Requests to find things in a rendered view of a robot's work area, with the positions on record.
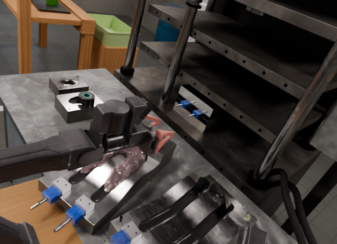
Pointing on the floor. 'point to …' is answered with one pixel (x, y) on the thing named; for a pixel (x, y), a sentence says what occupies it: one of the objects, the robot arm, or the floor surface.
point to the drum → (167, 29)
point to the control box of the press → (322, 191)
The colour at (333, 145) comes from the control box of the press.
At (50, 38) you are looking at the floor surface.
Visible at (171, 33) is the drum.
